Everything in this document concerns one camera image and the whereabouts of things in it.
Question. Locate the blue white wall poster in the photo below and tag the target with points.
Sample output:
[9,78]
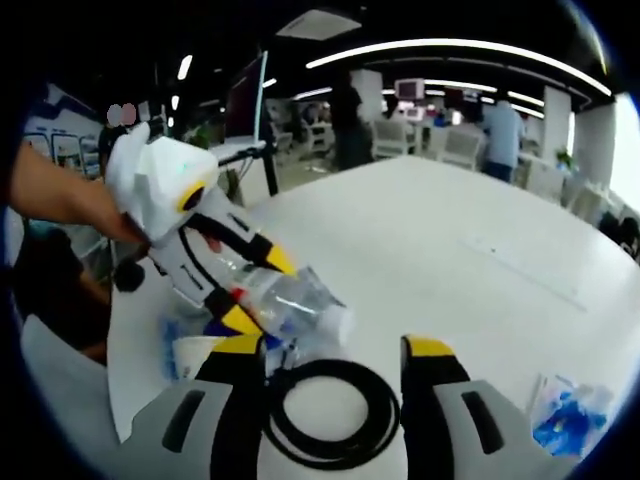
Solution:
[60,125]

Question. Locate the white table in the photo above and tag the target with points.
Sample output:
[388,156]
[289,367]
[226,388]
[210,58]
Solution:
[425,250]

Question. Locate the long ceiling light strip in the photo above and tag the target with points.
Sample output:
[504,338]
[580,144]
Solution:
[450,43]

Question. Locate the clear plastic bottle item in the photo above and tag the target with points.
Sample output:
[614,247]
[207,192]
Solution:
[300,305]

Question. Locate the person's own torso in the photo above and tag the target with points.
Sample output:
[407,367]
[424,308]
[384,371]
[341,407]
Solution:
[55,290]

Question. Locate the green potted plant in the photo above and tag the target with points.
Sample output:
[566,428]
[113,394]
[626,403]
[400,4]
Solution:
[566,157]

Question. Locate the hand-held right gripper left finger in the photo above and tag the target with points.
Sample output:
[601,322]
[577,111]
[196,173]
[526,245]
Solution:
[235,425]

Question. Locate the white paper cup item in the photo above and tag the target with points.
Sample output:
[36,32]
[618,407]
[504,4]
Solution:
[192,355]

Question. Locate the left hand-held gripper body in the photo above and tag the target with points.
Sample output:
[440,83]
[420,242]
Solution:
[160,180]

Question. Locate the wet wipes packet blue lid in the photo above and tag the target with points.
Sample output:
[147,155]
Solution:
[170,345]

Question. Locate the person's left hand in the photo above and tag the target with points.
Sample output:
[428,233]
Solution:
[125,229]

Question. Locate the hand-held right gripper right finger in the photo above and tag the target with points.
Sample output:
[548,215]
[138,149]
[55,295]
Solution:
[430,430]

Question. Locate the blue tissue packet item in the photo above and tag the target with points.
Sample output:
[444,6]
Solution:
[565,420]

